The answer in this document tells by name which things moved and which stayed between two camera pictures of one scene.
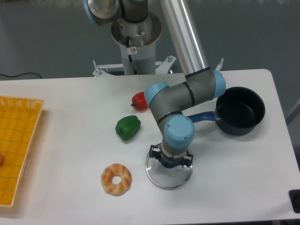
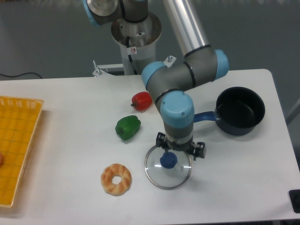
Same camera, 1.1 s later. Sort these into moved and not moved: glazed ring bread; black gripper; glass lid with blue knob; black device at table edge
Moved: black gripper
Not moved: black device at table edge; glazed ring bread; glass lid with blue knob
